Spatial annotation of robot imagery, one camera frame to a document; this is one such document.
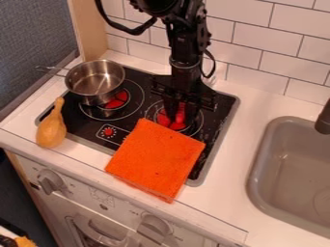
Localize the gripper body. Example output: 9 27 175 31
148 66 220 110

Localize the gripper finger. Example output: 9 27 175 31
162 97 179 123
184 99 203 125

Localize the toy stove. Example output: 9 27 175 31
33 65 241 188

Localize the orange cloth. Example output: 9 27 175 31
102 118 208 205

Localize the silver pot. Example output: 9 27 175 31
35 59 128 107

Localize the toy sink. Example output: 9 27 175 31
246 116 330 239

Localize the yellow toy chicken drumstick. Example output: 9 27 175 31
35 96 69 150

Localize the tap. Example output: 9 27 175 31
313 97 330 136

